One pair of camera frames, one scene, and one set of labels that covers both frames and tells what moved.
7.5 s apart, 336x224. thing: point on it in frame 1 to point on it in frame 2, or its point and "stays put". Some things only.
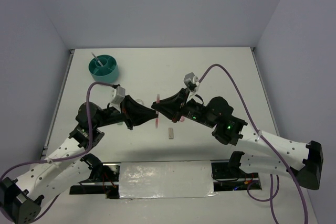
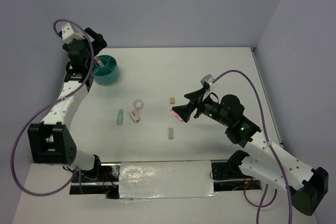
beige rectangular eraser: x=170 y=133 stays put
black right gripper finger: x=169 y=107 to x=185 y=111
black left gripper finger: x=136 y=116 to x=99 y=43
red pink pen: x=157 y=119 to x=97 y=59
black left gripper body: x=112 y=116 to x=90 y=61
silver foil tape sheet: x=191 y=179 stays put
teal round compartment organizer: x=103 y=68 stays put
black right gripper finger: x=176 y=102 to x=196 y=96
